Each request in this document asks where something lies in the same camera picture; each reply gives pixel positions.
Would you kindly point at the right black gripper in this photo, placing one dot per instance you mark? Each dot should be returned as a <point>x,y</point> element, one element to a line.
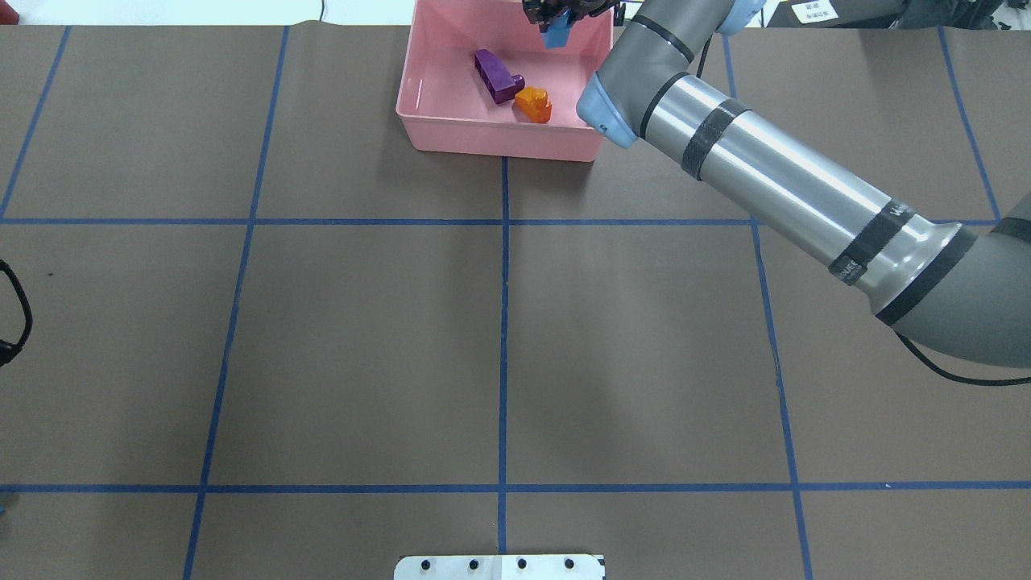
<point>554,10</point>

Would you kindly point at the small blue block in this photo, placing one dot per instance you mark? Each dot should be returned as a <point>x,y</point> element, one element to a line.
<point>556,34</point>

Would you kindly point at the purple block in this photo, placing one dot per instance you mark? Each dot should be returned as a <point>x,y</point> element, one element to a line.
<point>501,84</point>

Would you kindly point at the orange block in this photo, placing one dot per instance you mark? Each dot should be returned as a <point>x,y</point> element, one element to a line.
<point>534,104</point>

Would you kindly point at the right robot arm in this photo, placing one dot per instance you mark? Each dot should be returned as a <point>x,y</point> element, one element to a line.
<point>937,286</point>

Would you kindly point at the pink plastic box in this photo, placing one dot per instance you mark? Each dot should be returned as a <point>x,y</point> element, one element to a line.
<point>445,107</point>

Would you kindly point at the white camera stand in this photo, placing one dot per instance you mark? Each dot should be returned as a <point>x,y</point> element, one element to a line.
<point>502,566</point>

